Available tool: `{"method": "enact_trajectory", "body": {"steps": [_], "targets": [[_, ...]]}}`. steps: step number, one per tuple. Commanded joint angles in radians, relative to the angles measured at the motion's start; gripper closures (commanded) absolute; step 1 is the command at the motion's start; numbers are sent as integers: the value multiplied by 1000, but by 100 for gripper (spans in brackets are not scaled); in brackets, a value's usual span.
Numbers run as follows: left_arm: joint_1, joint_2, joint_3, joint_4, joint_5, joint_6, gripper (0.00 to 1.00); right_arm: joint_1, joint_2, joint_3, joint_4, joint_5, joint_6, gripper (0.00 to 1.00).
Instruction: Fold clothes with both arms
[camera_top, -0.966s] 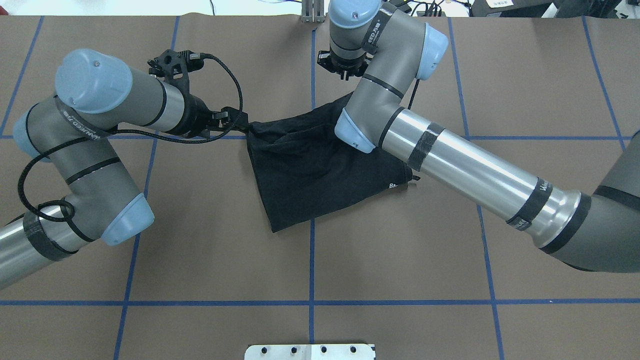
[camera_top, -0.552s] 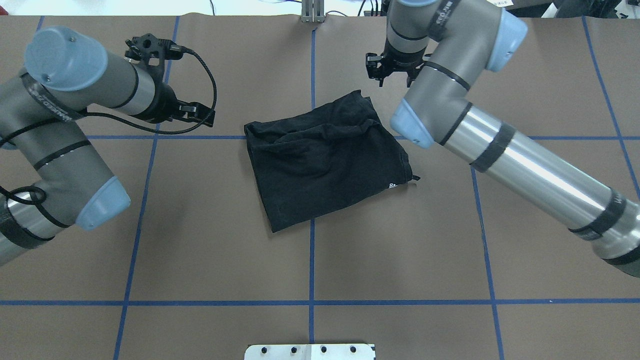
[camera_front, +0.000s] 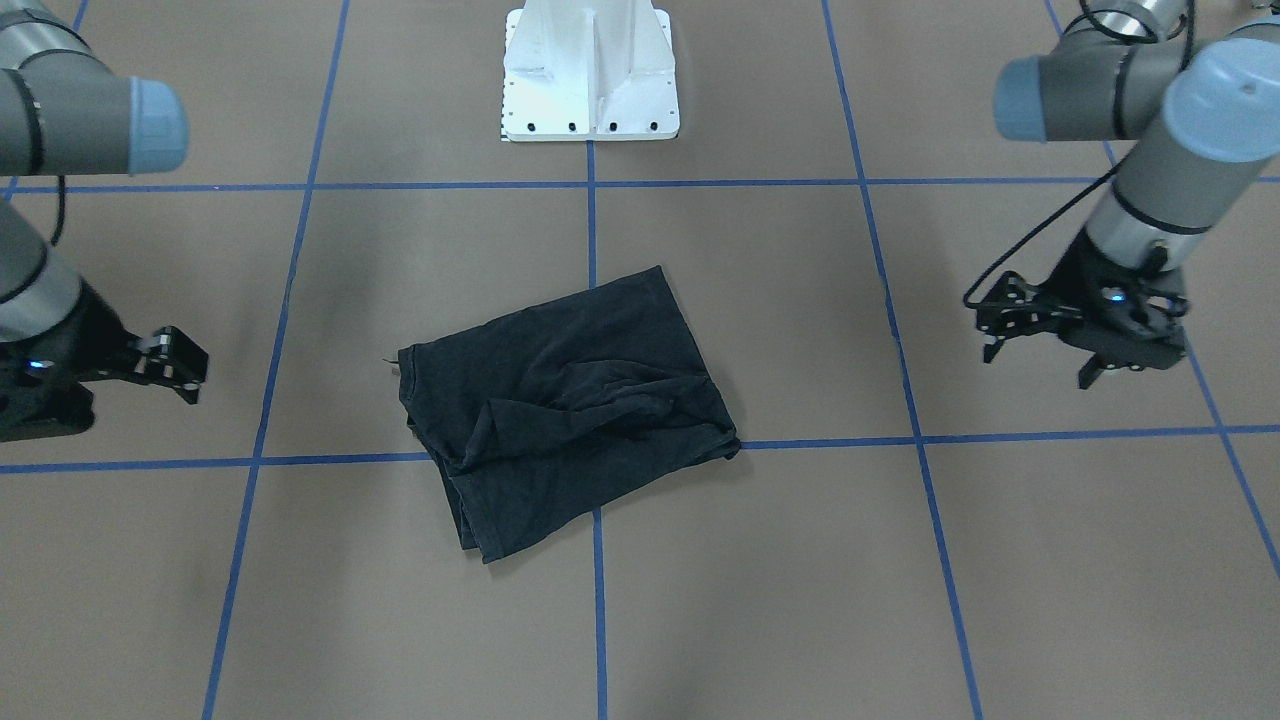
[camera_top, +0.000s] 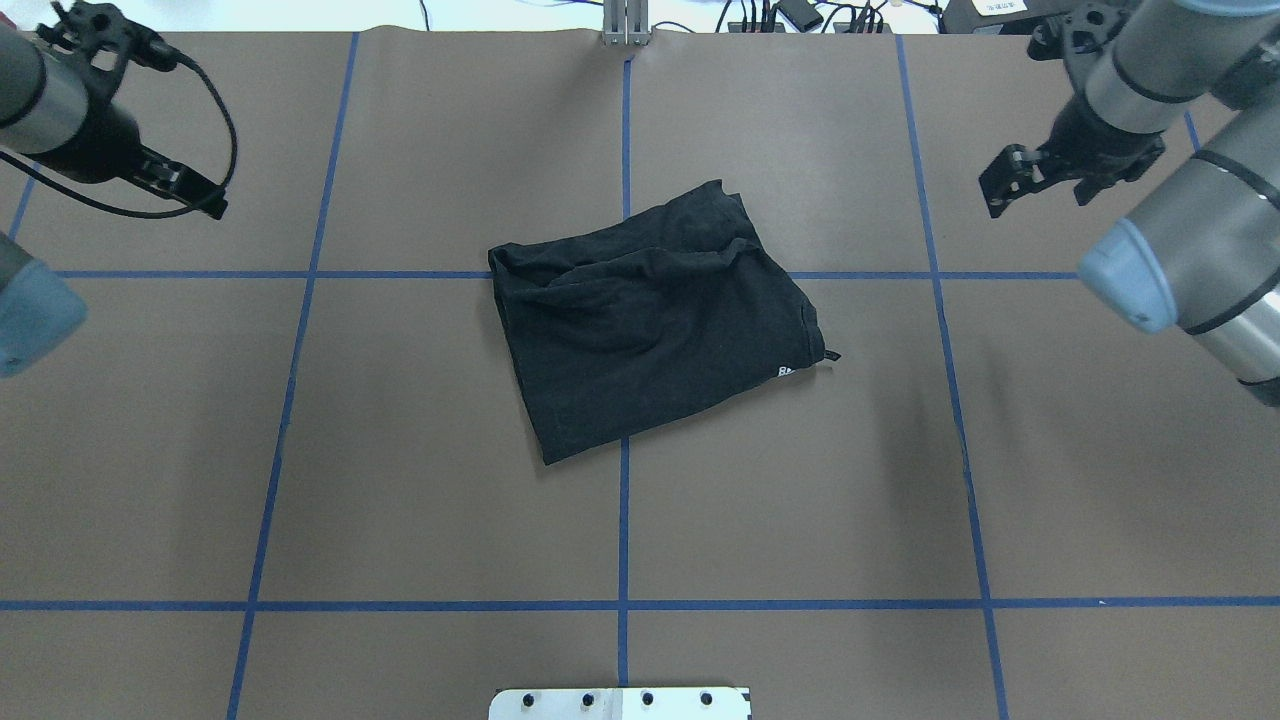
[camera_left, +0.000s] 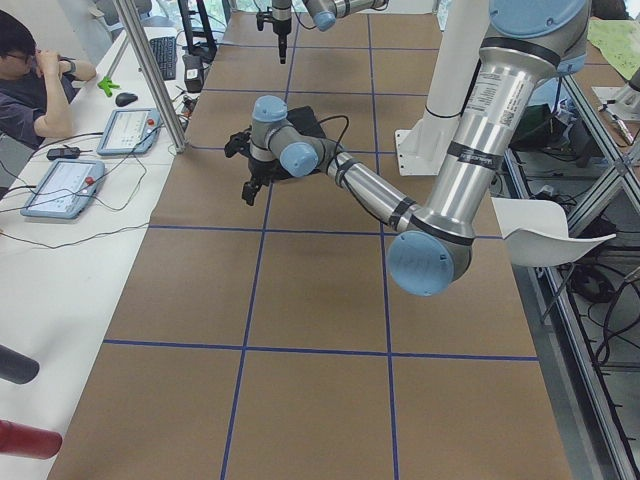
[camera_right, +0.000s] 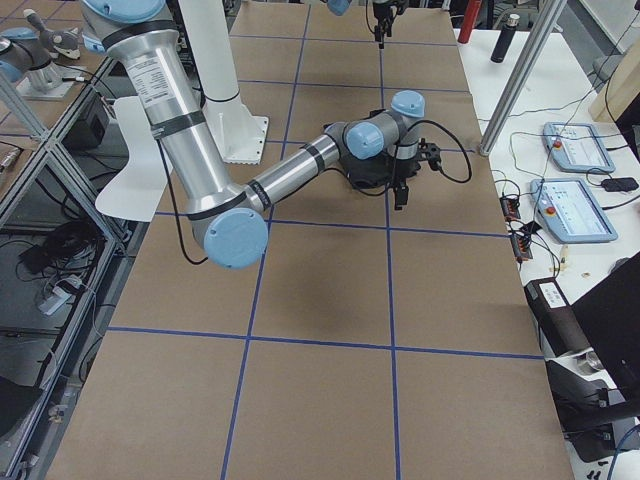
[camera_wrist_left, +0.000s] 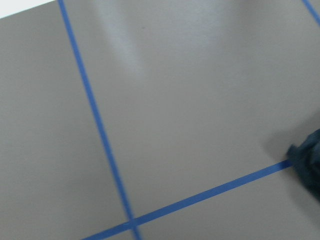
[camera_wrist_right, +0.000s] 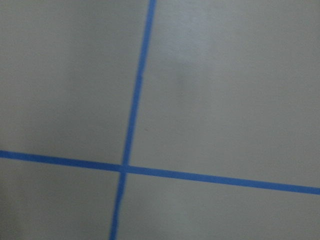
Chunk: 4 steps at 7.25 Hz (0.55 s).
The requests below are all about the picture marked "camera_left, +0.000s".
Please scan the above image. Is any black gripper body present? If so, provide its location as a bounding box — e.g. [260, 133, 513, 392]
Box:
[273, 19, 292, 53]
[244, 158, 278, 189]

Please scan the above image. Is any black graphic t-shirt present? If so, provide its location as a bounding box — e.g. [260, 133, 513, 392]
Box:
[265, 106, 326, 180]

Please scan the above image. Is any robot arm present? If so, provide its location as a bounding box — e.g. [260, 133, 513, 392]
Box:
[256, 0, 389, 64]
[241, 1, 591, 296]

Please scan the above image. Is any black keyboard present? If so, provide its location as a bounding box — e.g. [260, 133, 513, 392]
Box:
[149, 36, 177, 80]

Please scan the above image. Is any upper teach pendant tablet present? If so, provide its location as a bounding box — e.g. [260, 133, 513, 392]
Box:
[96, 108, 161, 156]

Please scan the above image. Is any teach pendant tablet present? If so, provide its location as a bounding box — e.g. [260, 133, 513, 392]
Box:
[20, 159, 106, 220]
[96, 108, 161, 156]

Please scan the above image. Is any black computer mouse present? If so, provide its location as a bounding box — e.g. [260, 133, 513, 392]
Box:
[115, 92, 138, 107]

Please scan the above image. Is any green plastic toy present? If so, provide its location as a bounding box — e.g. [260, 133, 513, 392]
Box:
[97, 76, 120, 98]

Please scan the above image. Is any lower teach pendant tablet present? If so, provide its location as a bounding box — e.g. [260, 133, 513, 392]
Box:
[20, 159, 106, 220]

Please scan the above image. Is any seated person in navy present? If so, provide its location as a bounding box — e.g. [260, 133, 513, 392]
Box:
[1, 11, 96, 149]

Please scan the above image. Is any white curved plastic sheet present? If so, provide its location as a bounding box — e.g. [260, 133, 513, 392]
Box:
[492, 197, 616, 267]

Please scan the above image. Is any black cylinder bottle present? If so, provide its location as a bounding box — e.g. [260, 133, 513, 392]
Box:
[0, 345, 40, 384]

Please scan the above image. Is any red cylinder bottle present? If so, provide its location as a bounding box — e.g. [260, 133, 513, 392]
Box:
[1, 420, 63, 460]

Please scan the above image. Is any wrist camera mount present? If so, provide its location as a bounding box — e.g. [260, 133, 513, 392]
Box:
[224, 128, 251, 159]
[256, 7, 274, 31]

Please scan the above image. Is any aluminium frame post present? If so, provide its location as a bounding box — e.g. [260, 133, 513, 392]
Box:
[114, 0, 187, 154]

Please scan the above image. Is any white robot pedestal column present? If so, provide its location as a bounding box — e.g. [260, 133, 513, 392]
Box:
[395, 0, 489, 176]

